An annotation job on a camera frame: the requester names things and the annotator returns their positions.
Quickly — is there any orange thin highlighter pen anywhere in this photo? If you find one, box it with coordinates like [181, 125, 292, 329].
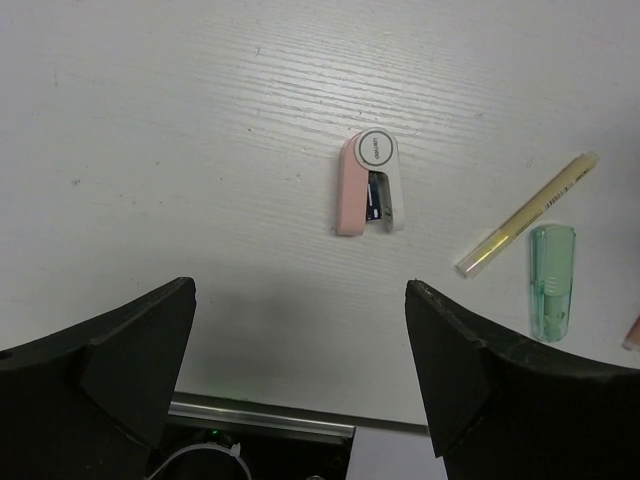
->
[622, 317, 640, 352]

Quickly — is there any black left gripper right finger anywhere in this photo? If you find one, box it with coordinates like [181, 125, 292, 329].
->
[405, 280, 639, 479]

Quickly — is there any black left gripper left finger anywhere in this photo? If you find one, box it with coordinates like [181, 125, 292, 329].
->
[1, 277, 196, 479]

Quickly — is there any pink white mini stapler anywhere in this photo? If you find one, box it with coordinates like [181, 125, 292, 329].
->
[335, 127, 405, 237]

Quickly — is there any yellow thin highlighter pen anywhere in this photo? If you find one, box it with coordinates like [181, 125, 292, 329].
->
[456, 151, 600, 279]

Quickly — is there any green translucent correction tape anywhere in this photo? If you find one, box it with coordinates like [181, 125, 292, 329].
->
[530, 224, 576, 343]

